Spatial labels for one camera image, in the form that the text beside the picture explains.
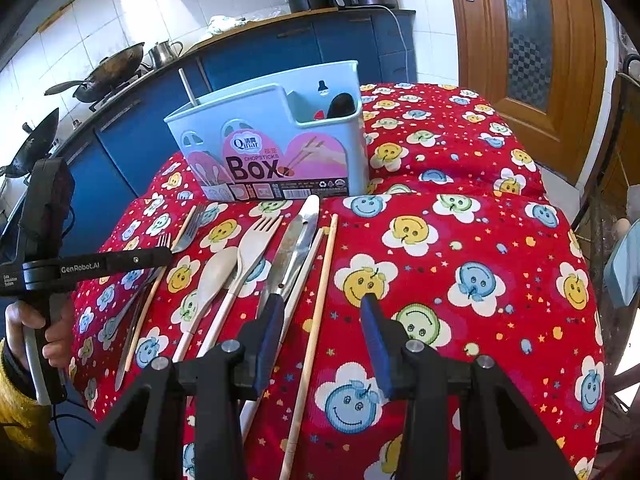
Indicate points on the black wok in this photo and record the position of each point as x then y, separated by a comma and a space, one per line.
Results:
35, 145
112, 67

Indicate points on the wooden chopstick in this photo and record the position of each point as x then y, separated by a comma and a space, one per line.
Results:
148, 310
320, 280
307, 270

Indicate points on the white green cloth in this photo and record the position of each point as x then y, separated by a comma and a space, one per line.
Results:
225, 24

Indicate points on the beige spoon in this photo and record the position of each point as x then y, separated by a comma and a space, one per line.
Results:
217, 275

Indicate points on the red smiley printed blanket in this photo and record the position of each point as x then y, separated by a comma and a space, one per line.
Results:
475, 185

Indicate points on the light blue plastic object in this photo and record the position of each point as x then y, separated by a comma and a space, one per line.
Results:
622, 270

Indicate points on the dark storage rack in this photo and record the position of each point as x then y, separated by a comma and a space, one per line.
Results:
605, 200

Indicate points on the blue kitchen cabinet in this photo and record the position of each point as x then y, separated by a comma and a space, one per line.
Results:
250, 55

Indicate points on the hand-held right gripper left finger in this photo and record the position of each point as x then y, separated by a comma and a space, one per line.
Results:
270, 340

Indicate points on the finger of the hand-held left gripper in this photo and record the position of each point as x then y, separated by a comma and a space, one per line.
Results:
115, 263

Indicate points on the person's left forearm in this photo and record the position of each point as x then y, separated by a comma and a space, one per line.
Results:
20, 425

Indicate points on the metal kettle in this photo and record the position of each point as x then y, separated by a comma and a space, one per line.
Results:
162, 54

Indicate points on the beige fork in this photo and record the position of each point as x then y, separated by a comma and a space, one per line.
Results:
257, 245

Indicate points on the thin metal rod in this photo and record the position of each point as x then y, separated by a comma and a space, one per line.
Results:
186, 85

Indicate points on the gas stove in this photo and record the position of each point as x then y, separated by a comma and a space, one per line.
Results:
125, 91

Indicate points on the metal fork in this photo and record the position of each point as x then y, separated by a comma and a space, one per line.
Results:
187, 237
121, 375

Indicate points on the light blue utensil holder box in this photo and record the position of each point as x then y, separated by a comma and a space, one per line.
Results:
260, 125

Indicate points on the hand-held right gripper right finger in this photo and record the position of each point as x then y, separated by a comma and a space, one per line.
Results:
375, 340

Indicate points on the person's left hand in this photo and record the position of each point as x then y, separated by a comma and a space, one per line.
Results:
56, 342

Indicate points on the wooden door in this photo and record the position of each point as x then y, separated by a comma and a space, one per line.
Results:
480, 50

